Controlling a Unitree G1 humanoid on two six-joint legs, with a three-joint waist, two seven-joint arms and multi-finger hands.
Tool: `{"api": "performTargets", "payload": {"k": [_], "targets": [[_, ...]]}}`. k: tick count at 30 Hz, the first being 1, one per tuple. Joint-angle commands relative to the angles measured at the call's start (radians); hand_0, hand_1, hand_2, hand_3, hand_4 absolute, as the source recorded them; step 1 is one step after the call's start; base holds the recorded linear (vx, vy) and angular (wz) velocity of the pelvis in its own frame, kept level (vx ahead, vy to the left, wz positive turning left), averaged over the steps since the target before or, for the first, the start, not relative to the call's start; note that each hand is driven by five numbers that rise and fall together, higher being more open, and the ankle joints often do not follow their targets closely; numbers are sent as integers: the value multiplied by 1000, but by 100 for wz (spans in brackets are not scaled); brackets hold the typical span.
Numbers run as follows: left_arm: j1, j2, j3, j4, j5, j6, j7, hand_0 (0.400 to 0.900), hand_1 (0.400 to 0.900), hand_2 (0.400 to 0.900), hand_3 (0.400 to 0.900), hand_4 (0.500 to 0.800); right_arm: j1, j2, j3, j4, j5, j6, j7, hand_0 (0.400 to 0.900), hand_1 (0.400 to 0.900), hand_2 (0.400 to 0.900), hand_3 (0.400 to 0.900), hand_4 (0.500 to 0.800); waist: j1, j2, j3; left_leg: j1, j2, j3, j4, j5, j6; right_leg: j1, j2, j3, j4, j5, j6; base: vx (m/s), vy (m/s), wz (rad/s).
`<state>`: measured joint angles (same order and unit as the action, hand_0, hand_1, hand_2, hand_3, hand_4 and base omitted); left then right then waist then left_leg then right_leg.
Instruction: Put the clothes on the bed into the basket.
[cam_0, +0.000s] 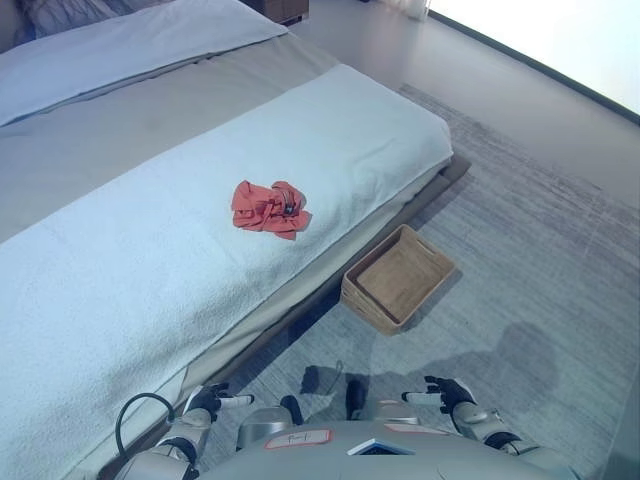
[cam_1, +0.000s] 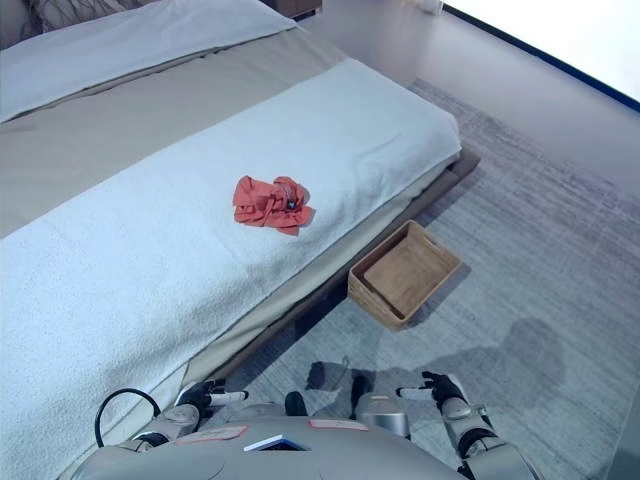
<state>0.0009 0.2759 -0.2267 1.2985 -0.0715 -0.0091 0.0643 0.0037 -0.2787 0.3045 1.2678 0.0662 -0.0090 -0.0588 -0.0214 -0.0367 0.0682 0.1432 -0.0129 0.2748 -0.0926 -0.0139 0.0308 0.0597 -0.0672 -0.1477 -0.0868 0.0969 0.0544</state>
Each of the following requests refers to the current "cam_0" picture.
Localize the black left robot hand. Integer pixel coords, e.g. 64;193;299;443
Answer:
187;381;256;424

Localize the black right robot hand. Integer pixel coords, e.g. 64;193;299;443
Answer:
401;375;477;416

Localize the red garment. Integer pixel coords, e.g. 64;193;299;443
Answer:
229;179;314;243

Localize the brown wicker basket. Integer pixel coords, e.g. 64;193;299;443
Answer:
341;223;458;338

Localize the white terry bed blanket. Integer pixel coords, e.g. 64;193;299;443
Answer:
0;63;454;480

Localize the beige bed mattress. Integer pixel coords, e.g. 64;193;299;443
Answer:
0;29;454;474

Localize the red bordered white sticker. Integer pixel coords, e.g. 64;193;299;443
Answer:
383;421;452;437
263;426;335;450

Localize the silver left robot leg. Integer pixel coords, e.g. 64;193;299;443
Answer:
235;406;297;452

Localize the silver robot leg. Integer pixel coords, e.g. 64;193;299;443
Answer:
371;398;422;427
235;406;297;452

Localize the silver right robot leg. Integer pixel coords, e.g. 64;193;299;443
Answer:
371;398;422;427

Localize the black left robot foot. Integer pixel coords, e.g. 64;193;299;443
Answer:
279;394;305;427

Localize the black robot foot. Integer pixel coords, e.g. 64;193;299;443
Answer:
279;394;305;427
344;379;367;422

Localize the black right robot foot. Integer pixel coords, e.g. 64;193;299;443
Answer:
344;379;367;422

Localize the silver robot torso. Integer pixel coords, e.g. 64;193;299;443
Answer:
196;418;577;480

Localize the grey striped rug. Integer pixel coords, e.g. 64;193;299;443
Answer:
199;82;640;480

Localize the light blue pillow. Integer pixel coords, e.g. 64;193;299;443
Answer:
0;0;291;129

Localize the brown wooden nightstand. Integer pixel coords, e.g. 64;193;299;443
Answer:
263;0;312;26

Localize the grey patterned pillow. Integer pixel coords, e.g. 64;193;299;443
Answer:
13;0;177;42

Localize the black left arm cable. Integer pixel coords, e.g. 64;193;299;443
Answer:
115;392;177;457

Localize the thin grey floor cable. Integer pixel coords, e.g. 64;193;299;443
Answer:
325;358;347;397

